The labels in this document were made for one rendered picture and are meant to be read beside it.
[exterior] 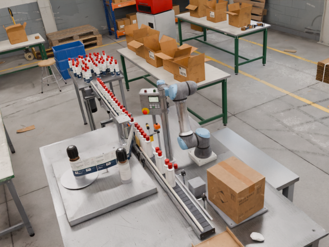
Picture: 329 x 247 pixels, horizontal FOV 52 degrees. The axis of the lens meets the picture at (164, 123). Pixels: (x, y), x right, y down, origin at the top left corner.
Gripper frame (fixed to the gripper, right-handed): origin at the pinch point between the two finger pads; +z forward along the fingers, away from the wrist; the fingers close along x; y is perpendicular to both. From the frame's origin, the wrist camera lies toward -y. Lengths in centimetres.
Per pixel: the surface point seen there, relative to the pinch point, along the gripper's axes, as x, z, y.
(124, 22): 203, 62, -632
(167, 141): -21, -3, 49
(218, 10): 280, -2, -300
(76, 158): -94, -8, 33
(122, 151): -64, -17, 60
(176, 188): -37, 12, 88
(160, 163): -38, 2, 67
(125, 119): -42.5, -14.4, 11.4
